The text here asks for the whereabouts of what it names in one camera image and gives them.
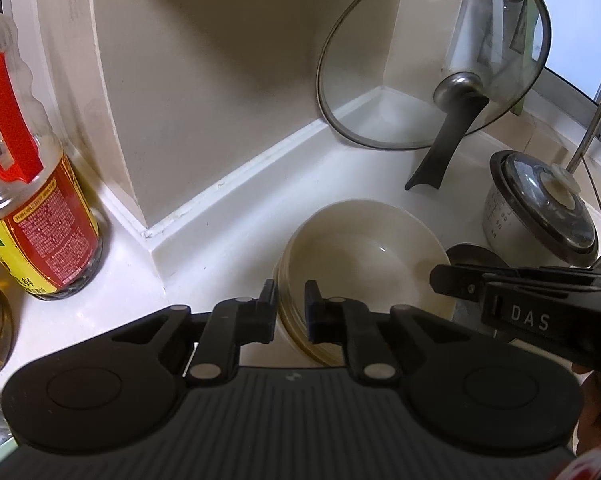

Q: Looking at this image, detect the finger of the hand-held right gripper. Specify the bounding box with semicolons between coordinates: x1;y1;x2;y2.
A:
429;262;497;307
484;266;601;284

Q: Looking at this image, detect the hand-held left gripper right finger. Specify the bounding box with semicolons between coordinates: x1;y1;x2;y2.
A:
304;280;482;386

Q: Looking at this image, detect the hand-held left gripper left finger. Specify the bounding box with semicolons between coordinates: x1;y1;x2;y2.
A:
110;279;280;388

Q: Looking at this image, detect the small steel bowl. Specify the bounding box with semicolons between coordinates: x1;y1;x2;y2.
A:
445;243;509;333

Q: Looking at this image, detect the white floral bowl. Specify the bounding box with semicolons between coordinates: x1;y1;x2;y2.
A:
282;199;453;356

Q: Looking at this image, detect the person's right hand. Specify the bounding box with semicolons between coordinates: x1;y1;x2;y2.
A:
573;364;601;456

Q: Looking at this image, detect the steel lidded pot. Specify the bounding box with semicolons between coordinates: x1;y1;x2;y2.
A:
490;150;600;267

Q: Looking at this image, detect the steel cooking pot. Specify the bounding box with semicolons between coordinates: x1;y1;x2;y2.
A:
483;175;536;258

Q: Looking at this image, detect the metal rack pole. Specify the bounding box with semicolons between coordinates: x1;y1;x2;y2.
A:
564;35;601;176

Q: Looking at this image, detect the red and white cloth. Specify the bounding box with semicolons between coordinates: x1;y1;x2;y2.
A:
555;442;601;480

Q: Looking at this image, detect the window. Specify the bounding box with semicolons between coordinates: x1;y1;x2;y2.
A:
543;0;601;107

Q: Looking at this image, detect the white cutting board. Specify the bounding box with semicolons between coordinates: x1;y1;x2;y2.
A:
450;0;507;86

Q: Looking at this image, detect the glass lid with black handle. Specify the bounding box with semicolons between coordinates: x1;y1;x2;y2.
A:
316;0;552;192

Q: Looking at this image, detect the soy sauce bottle red handle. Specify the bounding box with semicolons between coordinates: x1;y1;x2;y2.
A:
0;7;104;302

